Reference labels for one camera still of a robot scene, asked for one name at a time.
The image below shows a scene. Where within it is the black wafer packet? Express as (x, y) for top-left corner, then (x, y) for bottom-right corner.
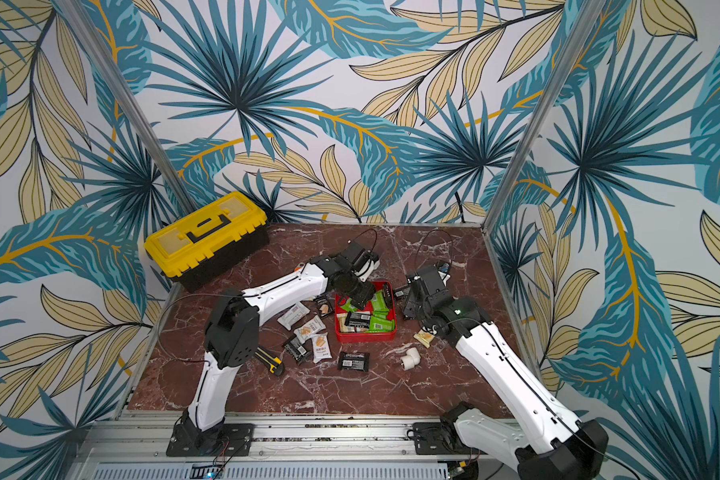
(338, 352), (370, 372)

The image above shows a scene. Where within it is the aluminium front rail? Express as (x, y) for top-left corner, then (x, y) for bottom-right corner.
(65, 413), (595, 480)

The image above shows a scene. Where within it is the yellow black toolbox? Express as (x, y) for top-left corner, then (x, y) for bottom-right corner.
(145, 192), (269, 293)

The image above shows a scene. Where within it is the cream square cookie packet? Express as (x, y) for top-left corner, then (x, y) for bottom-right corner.
(414, 330), (435, 348)

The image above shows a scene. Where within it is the white pipe elbow fitting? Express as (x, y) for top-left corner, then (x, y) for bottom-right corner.
(401, 347), (421, 371)

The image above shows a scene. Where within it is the small black drycake packet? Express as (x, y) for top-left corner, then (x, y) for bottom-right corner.
(315, 295), (334, 319)

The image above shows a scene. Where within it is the white drycake cookie packet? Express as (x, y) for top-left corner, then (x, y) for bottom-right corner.
(311, 333), (332, 364)

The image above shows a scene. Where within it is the red storage box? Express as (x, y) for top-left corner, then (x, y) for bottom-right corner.
(334, 281), (398, 343)

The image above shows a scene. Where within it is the yellow black utility knife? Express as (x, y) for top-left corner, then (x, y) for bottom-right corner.
(255, 347), (285, 377)

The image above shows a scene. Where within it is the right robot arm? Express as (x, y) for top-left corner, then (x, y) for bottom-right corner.
(404, 262), (608, 479)

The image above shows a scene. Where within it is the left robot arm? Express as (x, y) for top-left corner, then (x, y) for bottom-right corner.
(187, 241), (380, 433)

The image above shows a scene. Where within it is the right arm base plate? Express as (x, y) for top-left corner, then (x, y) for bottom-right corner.
(406, 420), (482, 456)

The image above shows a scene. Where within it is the black cookie packet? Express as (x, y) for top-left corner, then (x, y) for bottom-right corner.
(283, 335), (312, 365)

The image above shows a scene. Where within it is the green snack packet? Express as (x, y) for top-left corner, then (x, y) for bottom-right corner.
(368, 317), (396, 333)

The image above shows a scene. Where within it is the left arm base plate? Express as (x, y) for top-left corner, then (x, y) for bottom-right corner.
(166, 416), (254, 457)

